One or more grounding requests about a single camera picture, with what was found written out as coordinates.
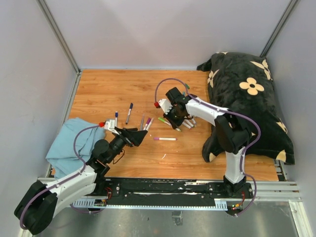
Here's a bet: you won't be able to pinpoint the light green cap marker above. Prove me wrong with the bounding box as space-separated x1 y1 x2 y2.
158 117 181 132

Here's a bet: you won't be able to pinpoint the navy cap marker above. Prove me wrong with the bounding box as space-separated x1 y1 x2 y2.
125 103 133 125

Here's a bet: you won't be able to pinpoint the aluminium frame rails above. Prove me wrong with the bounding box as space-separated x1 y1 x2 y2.
18 175 316 237

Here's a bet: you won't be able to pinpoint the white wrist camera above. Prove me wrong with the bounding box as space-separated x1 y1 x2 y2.
154 99 172 114
98 119 116 132

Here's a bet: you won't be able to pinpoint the small blue cap marker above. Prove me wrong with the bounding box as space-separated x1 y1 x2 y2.
115 111 119 127

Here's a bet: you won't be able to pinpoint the black floral pillow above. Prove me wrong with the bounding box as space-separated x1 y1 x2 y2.
197 52 295 165

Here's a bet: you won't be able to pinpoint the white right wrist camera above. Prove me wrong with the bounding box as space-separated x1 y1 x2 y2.
154 99 172 114

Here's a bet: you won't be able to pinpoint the light blue cloth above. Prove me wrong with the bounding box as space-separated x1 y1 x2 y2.
46 118 105 179

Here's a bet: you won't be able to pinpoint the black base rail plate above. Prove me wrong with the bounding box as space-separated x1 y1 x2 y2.
93 177 254 207

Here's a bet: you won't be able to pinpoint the beige cap marker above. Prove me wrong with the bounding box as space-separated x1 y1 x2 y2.
146 118 154 131

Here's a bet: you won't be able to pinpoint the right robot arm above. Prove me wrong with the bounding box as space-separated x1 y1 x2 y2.
155 87 251 198

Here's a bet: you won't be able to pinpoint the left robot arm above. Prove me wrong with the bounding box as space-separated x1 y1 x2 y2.
14 127 148 235

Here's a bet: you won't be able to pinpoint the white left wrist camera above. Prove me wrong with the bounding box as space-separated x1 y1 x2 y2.
98 119 116 132

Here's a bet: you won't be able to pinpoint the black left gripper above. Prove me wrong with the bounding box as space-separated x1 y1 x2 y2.
107 126 147 163

